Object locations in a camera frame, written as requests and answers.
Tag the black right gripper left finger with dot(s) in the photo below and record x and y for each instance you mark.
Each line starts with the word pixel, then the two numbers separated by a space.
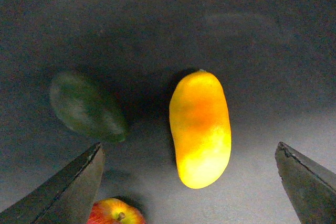
pixel 67 197

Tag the green avocado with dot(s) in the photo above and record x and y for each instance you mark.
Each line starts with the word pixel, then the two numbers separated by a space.
pixel 86 108

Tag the large red apple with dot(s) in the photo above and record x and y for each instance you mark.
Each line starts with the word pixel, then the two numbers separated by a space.
pixel 112 210

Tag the yellow mango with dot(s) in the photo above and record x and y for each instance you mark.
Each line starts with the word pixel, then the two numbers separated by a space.
pixel 200 127

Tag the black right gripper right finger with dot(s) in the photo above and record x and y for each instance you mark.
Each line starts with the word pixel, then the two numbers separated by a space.
pixel 309 186

